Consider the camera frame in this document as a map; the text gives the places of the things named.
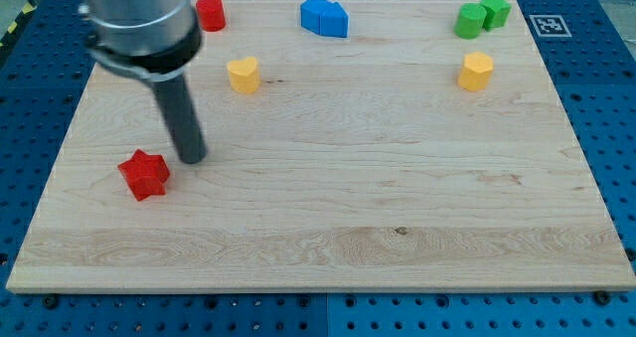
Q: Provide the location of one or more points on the blue cube block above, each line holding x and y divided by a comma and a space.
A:
310, 12

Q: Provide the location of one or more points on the red star block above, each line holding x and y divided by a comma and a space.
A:
145, 174

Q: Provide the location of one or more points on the green star block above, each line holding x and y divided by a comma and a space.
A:
497, 12

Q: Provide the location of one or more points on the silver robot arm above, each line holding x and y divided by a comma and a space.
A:
152, 41

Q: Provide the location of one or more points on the wooden board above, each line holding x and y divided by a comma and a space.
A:
358, 165

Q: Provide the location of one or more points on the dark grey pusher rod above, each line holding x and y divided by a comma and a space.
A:
180, 117

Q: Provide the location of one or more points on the yellow heart block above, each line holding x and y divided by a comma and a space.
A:
244, 75

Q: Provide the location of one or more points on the white fiducial marker tag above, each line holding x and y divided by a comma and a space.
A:
550, 26

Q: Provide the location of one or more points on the green cylinder block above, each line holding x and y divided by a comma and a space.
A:
469, 21

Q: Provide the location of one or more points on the yellow hexagon block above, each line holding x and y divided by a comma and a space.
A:
476, 71

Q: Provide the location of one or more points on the red cylinder block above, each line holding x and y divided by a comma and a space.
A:
211, 15

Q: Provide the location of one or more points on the blue pentagon block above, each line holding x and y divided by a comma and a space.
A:
334, 21

